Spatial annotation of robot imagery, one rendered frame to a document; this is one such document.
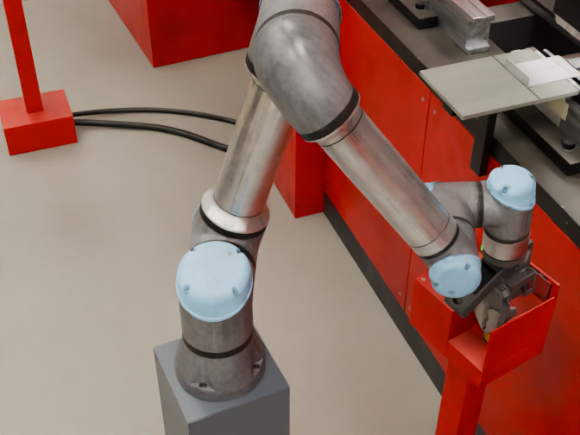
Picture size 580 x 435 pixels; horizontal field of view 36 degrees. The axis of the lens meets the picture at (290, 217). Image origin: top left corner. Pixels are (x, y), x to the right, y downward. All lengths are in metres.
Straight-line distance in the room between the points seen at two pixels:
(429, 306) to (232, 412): 0.44
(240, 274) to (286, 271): 1.47
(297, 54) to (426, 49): 1.09
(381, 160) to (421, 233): 0.13
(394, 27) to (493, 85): 0.52
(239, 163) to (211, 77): 2.42
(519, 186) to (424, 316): 0.41
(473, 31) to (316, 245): 1.03
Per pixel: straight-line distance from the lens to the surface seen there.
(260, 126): 1.33
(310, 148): 2.88
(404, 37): 2.26
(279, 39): 1.16
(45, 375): 2.63
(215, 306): 1.36
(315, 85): 1.15
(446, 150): 2.13
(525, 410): 2.13
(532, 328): 1.69
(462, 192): 1.44
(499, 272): 1.54
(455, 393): 1.87
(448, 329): 1.69
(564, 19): 1.91
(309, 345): 2.62
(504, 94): 1.84
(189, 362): 1.48
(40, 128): 3.41
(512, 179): 1.44
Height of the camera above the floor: 1.95
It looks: 40 degrees down
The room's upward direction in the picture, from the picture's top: straight up
